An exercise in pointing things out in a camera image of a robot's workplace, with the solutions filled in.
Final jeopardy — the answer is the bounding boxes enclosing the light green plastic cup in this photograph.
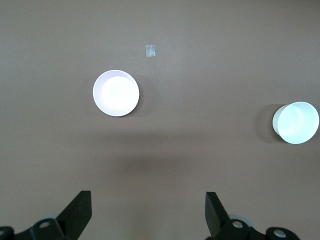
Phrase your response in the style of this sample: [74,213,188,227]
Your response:
[271,101,320,145]

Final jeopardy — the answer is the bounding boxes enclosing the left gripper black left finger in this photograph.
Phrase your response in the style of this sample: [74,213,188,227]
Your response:
[0,190,93,240]

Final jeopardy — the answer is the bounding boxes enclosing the clear tape piece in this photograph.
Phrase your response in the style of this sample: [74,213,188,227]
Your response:
[145,44,156,58]

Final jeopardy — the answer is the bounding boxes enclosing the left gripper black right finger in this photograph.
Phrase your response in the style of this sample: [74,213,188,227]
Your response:
[204,191,300,240]

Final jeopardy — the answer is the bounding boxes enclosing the brown table cover sheet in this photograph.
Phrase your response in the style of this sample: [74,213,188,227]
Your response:
[0,0,320,240]

